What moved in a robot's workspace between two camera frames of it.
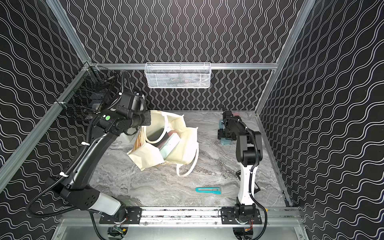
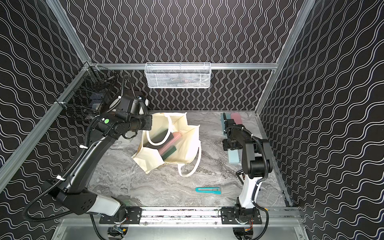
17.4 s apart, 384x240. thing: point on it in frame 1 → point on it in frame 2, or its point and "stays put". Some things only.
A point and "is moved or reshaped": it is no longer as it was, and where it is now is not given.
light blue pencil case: x=168 y=147 → x=233 y=156
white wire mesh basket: x=177 y=75 stays put
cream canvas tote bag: x=146 y=155 is moved or reshaped
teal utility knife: x=217 y=190 stays put
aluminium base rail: x=172 y=217 stays put
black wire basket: x=89 y=92 stays put
